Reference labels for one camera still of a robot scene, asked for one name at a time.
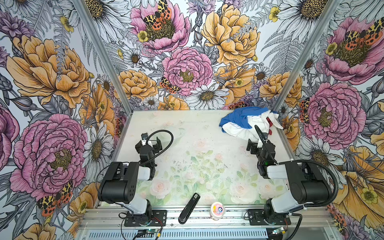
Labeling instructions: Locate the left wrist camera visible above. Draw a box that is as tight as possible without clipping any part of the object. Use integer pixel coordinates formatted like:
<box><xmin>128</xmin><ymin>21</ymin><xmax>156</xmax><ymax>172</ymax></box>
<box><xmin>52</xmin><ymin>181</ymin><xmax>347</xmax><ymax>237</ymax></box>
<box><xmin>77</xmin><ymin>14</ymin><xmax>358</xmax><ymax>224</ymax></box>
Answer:
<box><xmin>141</xmin><ymin>133</ymin><xmax>149</xmax><ymax>141</ymax></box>

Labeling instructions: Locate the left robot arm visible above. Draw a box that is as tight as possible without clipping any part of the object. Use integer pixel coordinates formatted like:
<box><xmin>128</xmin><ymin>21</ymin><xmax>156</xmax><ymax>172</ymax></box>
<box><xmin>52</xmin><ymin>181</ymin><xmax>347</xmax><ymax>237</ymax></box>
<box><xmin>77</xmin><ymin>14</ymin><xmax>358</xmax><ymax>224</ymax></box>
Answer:
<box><xmin>98</xmin><ymin>139</ymin><xmax>163</xmax><ymax>226</ymax></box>

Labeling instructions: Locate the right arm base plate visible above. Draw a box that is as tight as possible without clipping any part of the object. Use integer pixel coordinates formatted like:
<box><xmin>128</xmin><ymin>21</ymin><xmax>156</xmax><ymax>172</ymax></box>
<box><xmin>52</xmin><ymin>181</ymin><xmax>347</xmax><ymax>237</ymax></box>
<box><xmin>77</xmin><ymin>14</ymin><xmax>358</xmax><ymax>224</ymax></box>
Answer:
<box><xmin>244</xmin><ymin>209</ymin><xmax>291</xmax><ymax>226</ymax></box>

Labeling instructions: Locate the black handheld scanner device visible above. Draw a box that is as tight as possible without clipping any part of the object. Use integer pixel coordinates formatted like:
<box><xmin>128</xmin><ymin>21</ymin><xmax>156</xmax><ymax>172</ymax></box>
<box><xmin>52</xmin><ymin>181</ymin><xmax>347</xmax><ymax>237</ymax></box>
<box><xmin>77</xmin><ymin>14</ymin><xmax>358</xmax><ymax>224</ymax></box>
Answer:
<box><xmin>178</xmin><ymin>193</ymin><xmax>201</xmax><ymax>225</ymax></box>

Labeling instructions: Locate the white cloth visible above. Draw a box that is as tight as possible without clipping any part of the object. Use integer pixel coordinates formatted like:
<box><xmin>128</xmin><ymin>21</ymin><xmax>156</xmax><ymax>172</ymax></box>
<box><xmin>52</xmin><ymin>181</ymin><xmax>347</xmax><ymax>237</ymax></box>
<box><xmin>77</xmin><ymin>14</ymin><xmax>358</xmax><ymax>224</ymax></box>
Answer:
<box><xmin>222</xmin><ymin>110</ymin><xmax>284</xmax><ymax>143</ymax></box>

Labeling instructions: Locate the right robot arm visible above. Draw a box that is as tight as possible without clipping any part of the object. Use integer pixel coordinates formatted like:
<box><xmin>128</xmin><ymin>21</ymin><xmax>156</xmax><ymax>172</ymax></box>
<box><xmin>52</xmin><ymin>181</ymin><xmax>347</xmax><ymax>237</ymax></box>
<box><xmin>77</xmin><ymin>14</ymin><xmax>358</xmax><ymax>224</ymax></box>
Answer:
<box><xmin>247</xmin><ymin>141</ymin><xmax>338</xmax><ymax>226</ymax></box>

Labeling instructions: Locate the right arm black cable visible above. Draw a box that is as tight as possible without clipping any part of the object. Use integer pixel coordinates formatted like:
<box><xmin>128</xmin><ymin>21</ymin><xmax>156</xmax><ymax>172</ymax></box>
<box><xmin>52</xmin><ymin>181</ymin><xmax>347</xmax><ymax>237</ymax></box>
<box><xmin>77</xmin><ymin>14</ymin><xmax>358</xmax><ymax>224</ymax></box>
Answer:
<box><xmin>254</xmin><ymin>124</ymin><xmax>339</xmax><ymax>240</ymax></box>

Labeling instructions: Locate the blue cloth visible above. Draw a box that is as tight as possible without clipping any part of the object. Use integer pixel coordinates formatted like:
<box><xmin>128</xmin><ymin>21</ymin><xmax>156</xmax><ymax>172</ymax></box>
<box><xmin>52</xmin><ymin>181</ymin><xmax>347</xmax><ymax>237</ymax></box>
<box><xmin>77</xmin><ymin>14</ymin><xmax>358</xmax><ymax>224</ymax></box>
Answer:
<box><xmin>219</xmin><ymin>107</ymin><xmax>269</xmax><ymax>133</ymax></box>

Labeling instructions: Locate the small round pink container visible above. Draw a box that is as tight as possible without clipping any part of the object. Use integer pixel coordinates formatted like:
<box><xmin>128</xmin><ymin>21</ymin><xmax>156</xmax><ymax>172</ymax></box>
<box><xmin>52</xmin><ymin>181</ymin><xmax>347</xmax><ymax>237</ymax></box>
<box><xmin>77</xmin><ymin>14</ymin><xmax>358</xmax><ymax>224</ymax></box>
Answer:
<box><xmin>210</xmin><ymin>202</ymin><xmax>226</xmax><ymax>221</ymax></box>

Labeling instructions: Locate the aluminium front rail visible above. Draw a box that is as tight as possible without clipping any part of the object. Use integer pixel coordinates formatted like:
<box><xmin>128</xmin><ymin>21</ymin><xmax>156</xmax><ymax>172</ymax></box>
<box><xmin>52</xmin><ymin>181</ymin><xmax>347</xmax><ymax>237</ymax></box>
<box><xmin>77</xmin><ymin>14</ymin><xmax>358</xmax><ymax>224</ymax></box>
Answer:
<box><xmin>80</xmin><ymin>205</ymin><xmax>334</xmax><ymax>230</ymax></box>

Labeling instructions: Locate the white vented strip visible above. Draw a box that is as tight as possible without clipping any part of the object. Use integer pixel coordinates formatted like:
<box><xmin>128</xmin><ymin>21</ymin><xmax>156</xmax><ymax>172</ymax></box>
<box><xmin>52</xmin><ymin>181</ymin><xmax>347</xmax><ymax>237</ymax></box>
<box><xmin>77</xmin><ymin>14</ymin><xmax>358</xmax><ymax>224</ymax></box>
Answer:
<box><xmin>82</xmin><ymin>228</ymin><xmax>268</xmax><ymax>240</ymax></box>

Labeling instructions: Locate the dark red cloth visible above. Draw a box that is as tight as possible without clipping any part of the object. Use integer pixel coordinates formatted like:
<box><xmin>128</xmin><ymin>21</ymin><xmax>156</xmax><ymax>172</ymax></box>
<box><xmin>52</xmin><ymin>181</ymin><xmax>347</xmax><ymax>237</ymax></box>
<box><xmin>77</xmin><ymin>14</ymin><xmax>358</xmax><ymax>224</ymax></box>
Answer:
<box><xmin>266</xmin><ymin>117</ymin><xmax>273</xmax><ymax>135</ymax></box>

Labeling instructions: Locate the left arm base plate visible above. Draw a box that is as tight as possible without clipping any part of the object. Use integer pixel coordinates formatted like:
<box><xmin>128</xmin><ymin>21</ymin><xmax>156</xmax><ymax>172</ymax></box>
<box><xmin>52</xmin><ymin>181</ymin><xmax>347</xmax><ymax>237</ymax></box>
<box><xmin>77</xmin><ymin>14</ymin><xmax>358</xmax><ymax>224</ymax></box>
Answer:
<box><xmin>123</xmin><ymin>210</ymin><xmax>168</xmax><ymax>227</ymax></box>

